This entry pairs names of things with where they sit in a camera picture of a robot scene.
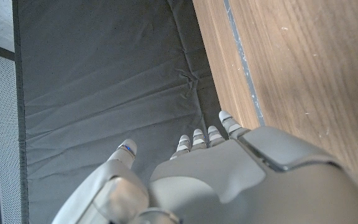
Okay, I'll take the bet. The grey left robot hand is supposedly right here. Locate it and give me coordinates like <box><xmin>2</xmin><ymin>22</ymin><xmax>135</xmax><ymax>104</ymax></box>
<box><xmin>51</xmin><ymin>110</ymin><xmax>358</xmax><ymax>224</ymax></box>

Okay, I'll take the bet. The black fabric backdrop curtain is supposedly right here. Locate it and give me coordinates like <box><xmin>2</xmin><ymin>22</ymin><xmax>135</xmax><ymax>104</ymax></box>
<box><xmin>12</xmin><ymin>0</ymin><xmax>229</xmax><ymax>224</ymax></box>

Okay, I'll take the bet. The grey perforated panel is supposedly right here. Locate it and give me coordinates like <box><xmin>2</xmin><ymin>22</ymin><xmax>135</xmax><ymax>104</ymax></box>
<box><xmin>0</xmin><ymin>49</ymin><xmax>24</xmax><ymax>224</ymax></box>

